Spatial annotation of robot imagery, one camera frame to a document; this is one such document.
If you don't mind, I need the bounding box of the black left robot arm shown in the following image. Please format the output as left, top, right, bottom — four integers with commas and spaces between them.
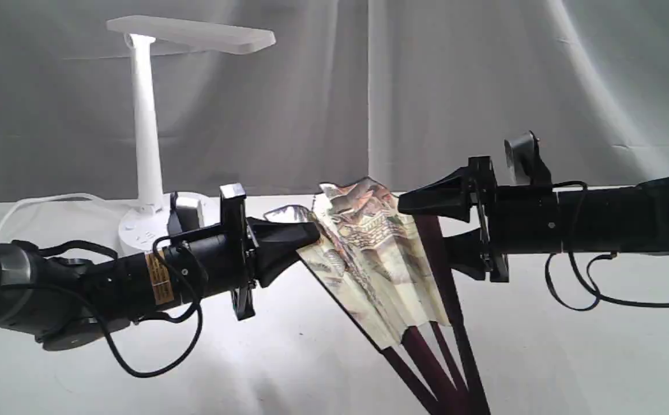
0, 183, 320, 351

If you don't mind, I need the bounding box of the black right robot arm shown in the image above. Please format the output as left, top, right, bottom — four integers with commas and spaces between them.
398, 157, 669, 282

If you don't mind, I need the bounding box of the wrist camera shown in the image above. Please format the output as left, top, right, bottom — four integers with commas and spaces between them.
167, 192, 204, 236
504, 131, 553, 187

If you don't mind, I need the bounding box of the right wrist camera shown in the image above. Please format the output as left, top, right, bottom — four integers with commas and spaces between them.
504, 131, 553, 187

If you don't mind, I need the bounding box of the grey backdrop curtain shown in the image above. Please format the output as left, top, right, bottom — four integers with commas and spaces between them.
0, 1, 669, 202

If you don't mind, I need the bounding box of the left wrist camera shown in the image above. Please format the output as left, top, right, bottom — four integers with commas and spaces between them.
167, 192, 204, 236

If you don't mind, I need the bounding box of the white lamp power cable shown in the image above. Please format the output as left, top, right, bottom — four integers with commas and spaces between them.
0, 193, 107, 246

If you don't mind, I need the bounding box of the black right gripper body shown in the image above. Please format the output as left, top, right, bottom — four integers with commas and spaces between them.
468, 157, 561, 282

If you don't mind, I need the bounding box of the white desk lamp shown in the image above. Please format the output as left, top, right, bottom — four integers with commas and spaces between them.
106, 15, 276, 255

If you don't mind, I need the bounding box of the painted paper folding fan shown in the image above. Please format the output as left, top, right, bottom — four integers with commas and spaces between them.
264, 176, 491, 414

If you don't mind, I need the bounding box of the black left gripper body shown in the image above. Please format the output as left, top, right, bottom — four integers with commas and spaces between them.
179, 183, 255, 320

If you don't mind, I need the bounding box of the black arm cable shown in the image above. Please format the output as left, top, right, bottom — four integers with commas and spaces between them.
12, 235, 204, 379
544, 181, 669, 312

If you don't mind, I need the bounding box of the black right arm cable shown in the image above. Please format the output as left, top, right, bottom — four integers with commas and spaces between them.
544, 181, 669, 312

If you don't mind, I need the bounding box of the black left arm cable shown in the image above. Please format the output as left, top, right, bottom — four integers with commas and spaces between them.
12, 235, 204, 379

